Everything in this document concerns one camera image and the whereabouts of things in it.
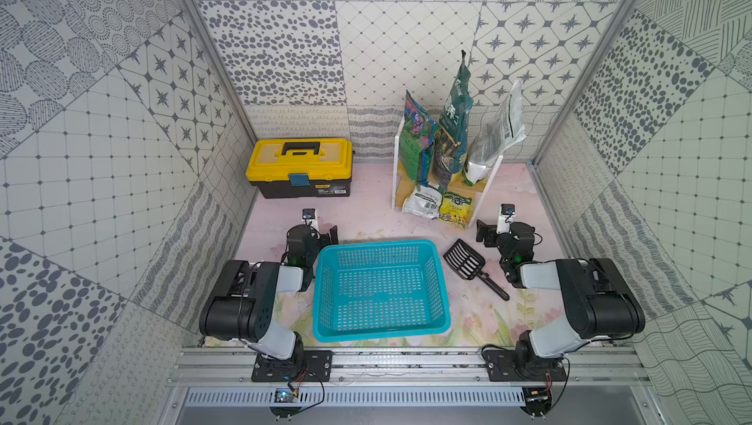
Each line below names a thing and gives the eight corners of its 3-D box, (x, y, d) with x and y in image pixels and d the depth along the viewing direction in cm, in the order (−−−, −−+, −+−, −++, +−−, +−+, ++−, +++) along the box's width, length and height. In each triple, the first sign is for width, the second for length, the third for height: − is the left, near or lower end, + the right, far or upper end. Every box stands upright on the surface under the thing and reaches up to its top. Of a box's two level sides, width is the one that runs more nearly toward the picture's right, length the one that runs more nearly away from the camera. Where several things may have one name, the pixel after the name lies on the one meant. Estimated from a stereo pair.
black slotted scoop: (442, 257, 96) (444, 253, 94) (457, 242, 100) (458, 237, 97) (502, 306, 86) (505, 302, 84) (515, 287, 90) (519, 283, 87)
